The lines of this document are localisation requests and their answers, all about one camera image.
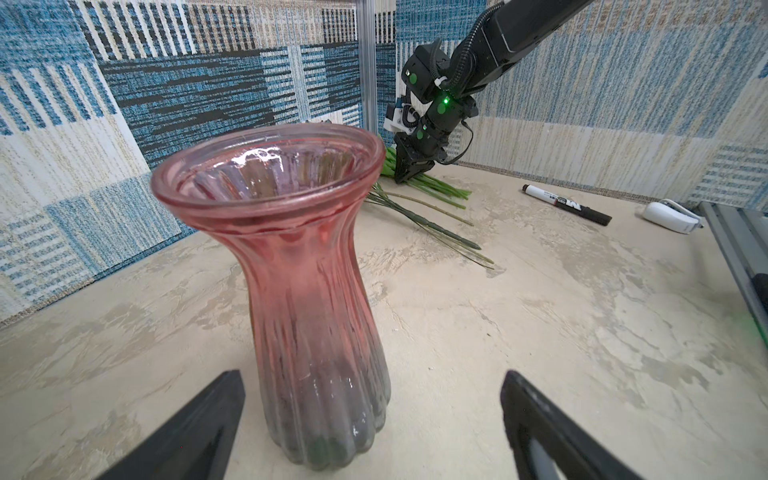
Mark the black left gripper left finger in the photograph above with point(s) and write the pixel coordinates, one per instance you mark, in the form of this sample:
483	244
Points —
196	442

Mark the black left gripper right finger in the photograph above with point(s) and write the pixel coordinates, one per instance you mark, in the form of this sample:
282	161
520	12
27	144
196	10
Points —
546	443

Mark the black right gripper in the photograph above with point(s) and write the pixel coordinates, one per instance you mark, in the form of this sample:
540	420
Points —
431	136

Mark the pink ribbed glass vase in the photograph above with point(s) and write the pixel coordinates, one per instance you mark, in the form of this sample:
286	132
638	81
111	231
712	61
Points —
284	200

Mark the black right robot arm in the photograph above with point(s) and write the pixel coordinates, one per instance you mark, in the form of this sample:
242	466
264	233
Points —
439	88

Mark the black whiteboard marker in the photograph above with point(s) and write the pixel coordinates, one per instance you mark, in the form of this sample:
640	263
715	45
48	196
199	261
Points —
567	205

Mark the white stapler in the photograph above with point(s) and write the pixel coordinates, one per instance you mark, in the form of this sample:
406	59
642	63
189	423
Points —
672	216

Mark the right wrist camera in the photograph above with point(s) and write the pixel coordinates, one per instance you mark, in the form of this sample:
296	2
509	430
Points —
401	118

